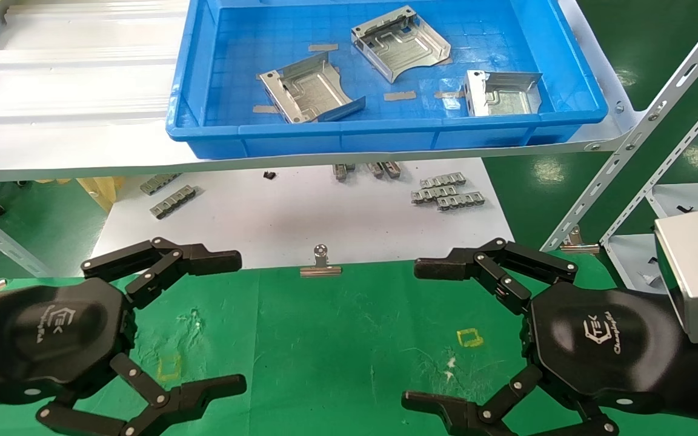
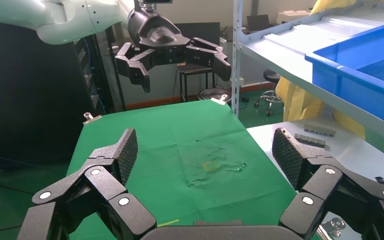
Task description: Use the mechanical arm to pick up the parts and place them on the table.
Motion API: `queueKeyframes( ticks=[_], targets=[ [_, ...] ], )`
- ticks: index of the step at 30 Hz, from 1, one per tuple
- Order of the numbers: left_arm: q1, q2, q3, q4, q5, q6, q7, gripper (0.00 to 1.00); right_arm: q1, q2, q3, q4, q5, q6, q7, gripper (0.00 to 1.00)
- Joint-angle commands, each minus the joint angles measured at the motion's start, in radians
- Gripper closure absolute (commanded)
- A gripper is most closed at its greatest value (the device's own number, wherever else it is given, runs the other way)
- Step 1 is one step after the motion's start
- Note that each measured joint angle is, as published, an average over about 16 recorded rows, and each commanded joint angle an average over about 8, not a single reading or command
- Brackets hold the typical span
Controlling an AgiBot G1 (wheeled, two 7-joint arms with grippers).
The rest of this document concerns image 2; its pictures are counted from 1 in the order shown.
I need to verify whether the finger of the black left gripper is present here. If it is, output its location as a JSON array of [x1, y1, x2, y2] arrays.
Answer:
[[114, 42, 157, 94], [184, 37, 232, 82]]

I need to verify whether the grey metal shelf rack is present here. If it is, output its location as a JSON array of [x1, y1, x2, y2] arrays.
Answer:
[[231, 0, 384, 148]]

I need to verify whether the green table cloth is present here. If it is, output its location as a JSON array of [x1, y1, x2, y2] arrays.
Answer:
[[66, 99, 322, 240]]

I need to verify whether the black round base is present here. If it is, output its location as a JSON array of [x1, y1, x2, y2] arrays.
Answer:
[[196, 88, 233, 102]]

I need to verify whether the black equipment rack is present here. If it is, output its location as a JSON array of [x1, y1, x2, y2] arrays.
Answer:
[[74, 26, 127, 115]]

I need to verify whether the black metal frame stool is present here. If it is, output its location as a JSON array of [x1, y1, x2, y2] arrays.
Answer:
[[178, 62, 217, 103]]

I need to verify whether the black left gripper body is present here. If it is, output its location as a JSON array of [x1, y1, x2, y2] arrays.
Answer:
[[127, 8, 192, 66]]

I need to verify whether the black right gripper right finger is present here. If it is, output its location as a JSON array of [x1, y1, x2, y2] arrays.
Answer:
[[271, 127, 384, 240]]

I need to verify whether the blue plastic bin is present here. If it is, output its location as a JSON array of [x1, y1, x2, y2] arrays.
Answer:
[[304, 18, 384, 132]]

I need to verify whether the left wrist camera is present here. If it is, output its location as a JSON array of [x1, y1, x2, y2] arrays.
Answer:
[[133, 0, 174, 12]]

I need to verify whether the grey metal link strip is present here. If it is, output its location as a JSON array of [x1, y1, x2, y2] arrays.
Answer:
[[293, 133, 326, 149], [302, 124, 338, 137]]

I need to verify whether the black seat chrome stool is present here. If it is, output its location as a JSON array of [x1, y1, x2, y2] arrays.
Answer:
[[253, 68, 284, 117]]

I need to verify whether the yellow plastic bag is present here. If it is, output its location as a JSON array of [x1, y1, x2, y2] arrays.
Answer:
[[274, 0, 367, 140]]

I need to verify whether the white box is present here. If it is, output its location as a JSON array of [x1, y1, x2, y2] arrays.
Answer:
[[276, 9, 312, 25]]

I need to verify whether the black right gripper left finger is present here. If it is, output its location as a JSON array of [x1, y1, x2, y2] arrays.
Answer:
[[16, 128, 158, 240]]

